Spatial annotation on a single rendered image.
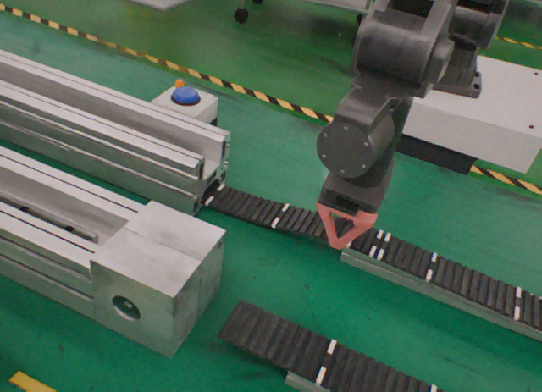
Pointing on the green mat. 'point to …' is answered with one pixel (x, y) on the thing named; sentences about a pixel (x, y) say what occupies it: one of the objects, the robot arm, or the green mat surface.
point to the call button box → (201, 110)
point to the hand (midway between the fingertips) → (342, 229)
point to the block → (157, 277)
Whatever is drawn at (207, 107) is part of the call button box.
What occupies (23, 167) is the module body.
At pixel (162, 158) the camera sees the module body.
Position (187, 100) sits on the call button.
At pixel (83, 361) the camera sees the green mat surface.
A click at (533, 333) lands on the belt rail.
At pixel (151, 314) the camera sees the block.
